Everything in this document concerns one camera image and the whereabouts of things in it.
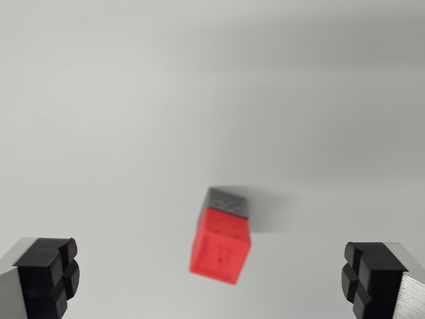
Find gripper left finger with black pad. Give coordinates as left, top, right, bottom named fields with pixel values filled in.
left=0, top=237, right=81, bottom=319

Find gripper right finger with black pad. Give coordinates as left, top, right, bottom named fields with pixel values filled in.
left=341, top=241, right=425, bottom=319

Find grey cube with studs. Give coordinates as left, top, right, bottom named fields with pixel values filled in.
left=201, top=187, right=250, bottom=220

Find red cube with studs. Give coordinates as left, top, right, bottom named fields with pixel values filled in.
left=189, top=206, right=252, bottom=285

